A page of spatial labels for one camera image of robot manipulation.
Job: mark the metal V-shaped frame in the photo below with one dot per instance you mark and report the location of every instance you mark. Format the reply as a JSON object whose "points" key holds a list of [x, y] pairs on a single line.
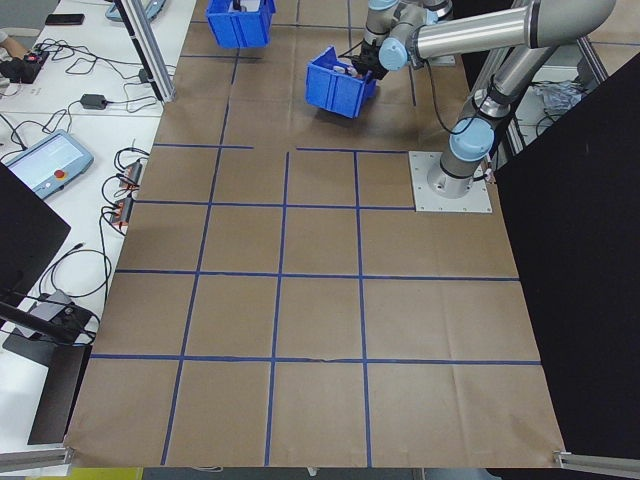
{"points": [[592, 62]]}

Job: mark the blue plastic button bin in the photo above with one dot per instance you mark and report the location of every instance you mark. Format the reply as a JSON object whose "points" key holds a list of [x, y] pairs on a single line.
{"points": [[335, 95]]}

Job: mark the aluminium profile post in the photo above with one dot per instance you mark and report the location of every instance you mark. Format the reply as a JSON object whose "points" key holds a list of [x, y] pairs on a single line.
{"points": [[148, 60]]}

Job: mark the white switch block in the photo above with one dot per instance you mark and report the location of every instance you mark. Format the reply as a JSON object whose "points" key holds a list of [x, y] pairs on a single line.
{"points": [[340, 67]]}

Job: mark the bystander bare hand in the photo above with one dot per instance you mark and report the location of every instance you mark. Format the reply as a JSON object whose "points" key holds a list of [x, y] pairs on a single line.
{"points": [[12, 49]]}

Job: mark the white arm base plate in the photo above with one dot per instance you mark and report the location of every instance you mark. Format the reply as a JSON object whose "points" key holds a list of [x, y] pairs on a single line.
{"points": [[425, 200], [442, 60]]}

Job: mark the black monitor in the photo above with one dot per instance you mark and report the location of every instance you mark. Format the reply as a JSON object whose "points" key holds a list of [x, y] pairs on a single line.
{"points": [[25, 225]]}

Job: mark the black power adapter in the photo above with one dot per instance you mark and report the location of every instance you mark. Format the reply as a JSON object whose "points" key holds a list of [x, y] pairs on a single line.
{"points": [[94, 102], [145, 76]]}

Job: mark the dark brown cylindrical capacitor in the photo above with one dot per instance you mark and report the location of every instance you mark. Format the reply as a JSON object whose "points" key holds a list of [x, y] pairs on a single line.
{"points": [[236, 5]]}

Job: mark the aluminium profile bar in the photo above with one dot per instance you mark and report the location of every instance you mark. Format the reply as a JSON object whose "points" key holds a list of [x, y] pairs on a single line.
{"points": [[35, 460], [600, 461]]}

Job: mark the black monitor stand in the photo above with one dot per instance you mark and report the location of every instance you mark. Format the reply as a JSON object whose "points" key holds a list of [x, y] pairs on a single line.
{"points": [[60, 400]]}

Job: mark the black smartphone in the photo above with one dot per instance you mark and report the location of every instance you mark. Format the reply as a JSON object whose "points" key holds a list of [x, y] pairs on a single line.
{"points": [[65, 19]]}

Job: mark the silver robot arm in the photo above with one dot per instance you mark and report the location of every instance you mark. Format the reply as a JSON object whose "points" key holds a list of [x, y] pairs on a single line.
{"points": [[500, 30], [439, 9]]}

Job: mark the white crumpled plastic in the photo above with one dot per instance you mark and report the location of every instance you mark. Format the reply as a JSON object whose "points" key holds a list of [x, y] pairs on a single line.
{"points": [[557, 97]]}

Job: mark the black frame cover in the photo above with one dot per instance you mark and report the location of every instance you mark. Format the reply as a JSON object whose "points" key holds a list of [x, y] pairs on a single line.
{"points": [[575, 250]]}

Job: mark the black box with red button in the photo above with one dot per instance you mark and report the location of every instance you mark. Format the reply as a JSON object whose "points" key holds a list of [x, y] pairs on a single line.
{"points": [[22, 70]]}

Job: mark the blue plastic capacitor bin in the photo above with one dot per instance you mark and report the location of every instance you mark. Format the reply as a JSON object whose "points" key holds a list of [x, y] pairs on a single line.
{"points": [[240, 32]]}

